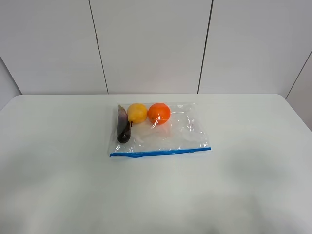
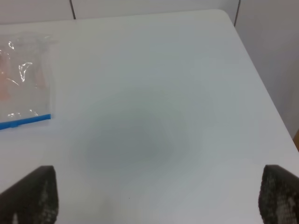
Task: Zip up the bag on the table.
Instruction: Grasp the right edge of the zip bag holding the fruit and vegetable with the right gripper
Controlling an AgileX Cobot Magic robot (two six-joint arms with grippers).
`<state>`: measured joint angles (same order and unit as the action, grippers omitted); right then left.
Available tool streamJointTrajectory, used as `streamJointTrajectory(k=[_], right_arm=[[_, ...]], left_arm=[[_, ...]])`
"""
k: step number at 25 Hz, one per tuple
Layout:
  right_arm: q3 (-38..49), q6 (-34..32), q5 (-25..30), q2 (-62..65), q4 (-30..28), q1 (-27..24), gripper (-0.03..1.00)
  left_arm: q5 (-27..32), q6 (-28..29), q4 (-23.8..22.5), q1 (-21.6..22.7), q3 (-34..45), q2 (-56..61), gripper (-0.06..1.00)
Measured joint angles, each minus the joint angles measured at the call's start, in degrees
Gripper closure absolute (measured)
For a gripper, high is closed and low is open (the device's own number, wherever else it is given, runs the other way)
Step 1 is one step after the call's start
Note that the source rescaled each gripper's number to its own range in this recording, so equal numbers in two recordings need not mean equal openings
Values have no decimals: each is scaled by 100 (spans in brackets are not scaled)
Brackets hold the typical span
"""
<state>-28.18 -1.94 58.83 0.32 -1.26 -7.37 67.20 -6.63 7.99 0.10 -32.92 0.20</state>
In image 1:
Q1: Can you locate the orange fruit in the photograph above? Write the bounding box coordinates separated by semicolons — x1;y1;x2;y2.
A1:
148;103;171;125

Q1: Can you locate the clear zip bag blue seal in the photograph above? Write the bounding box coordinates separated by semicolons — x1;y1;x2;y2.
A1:
108;102;211;158

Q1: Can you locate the yellow pear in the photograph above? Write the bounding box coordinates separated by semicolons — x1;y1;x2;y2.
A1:
127;103;148;127

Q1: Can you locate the purple eggplant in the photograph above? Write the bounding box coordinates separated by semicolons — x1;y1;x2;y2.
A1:
117;105;131;144

